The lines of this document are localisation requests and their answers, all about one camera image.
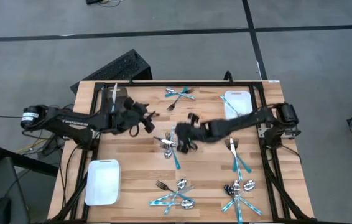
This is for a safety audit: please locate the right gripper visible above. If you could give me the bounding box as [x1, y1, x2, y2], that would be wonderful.
[175, 113, 210, 154]

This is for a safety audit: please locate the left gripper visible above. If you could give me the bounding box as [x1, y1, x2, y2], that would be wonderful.
[119, 98, 160, 134]

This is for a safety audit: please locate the cutlery pile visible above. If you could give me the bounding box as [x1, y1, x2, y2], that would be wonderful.
[223, 184, 263, 217]

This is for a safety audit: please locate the dark grey plastic bin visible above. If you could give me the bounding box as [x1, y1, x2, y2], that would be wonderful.
[100, 86, 131, 126]

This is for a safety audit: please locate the white plastic bin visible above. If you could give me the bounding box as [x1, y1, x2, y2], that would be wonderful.
[84, 159, 122, 207]
[223, 90, 254, 121]

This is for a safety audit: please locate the black desk beam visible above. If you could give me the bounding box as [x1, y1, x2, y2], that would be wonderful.
[0, 146, 60, 178]

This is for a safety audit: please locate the grey desk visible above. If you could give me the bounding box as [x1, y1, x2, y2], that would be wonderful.
[0, 157, 31, 224]

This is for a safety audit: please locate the black computer mouse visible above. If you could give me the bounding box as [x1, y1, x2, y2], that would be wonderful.
[0, 197, 12, 224]

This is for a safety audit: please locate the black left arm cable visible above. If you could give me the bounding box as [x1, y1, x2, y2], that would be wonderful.
[128, 122, 141, 138]

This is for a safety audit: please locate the black metal table frame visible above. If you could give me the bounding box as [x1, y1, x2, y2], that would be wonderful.
[50, 80, 315, 224]

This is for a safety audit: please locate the yellow floor cable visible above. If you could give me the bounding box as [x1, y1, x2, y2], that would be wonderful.
[16, 136, 54, 154]

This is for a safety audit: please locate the black device with cables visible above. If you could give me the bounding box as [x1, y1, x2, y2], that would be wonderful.
[85, 0, 123, 7]

